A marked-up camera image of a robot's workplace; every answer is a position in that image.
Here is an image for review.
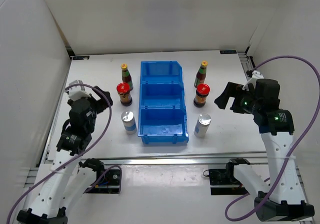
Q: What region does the silver-cap white shaker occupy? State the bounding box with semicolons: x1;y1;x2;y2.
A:
194;113;212;138
121;111;137;134

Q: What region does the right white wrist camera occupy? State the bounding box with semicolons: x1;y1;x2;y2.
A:
242;70;264;91

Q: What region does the yellow-cap sauce bottle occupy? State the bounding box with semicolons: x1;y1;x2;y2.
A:
194;61;208;88
121;63;134;91

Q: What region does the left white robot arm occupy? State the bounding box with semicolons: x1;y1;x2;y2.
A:
16;82;113;224

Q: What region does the aluminium front rail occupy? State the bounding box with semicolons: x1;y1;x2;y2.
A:
24;152;301;182

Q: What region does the aluminium rail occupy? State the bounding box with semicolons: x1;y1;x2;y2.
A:
237;52;255;80
24;152;301;182

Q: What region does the right yellow-cap sauce bottle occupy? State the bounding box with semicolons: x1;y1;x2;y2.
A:
194;61;208;88

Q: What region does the left black corner label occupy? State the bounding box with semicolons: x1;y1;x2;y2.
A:
72;55;90;60

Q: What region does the black corner label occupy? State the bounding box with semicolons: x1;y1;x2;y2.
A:
219;50;237;54
72;55;90;60

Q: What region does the right black corner label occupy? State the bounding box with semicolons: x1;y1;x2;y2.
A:
219;50;237;54

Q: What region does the left yellow-cap sauce bottle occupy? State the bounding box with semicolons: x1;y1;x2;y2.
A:
121;63;134;91

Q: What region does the purple cable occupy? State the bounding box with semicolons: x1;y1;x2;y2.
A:
4;83;113;224
224;55;320;222

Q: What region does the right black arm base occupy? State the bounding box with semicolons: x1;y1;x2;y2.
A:
202;169;248;196

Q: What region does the right red-lid chili jar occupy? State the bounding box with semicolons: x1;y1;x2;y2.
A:
193;83;210;107

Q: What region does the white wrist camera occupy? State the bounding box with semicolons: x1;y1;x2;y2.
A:
65;86;90;101
242;70;264;91

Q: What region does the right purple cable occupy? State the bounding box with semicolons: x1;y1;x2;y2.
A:
224;55;320;222

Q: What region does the left red-lid chili jar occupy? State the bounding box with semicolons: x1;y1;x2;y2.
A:
116;82;133;106

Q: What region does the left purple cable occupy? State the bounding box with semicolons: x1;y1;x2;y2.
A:
4;83;113;224

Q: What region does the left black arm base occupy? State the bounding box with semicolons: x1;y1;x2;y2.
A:
85;165;122;194

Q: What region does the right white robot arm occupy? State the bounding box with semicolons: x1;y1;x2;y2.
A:
215;79;315;222

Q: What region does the blue three-compartment plastic bin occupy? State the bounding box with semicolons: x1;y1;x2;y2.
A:
138;61;189;145

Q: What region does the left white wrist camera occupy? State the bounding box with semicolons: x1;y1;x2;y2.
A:
65;86;90;101

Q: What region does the red-lid chili jar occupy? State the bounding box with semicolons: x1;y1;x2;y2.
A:
116;82;133;106
193;83;210;107

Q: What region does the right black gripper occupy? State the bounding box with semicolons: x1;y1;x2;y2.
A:
214;82;261;115

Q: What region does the aluminium right rail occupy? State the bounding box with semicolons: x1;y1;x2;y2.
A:
237;52;255;80

